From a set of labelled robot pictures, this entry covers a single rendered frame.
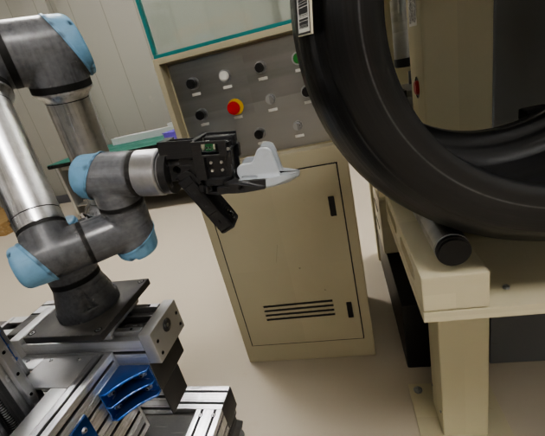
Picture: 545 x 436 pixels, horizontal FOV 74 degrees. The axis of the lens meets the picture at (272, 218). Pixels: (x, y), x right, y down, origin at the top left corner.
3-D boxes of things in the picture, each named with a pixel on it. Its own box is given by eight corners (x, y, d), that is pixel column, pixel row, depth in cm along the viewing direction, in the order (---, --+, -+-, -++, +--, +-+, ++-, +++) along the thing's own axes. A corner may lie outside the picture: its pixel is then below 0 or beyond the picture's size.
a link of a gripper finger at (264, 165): (296, 147, 50) (231, 150, 52) (298, 187, 53) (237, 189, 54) (297, 142, 53) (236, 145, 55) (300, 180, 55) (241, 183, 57)
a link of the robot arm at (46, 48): (92, 249, 97) (-17, 20, 68) (145, 227, 104) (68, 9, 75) (102, 271, 89) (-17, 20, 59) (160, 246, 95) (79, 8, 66)
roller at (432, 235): (388, 170, 79) (407, 157, 78) (400, 186, 80) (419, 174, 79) (429, 249, 48) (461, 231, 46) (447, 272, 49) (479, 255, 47)
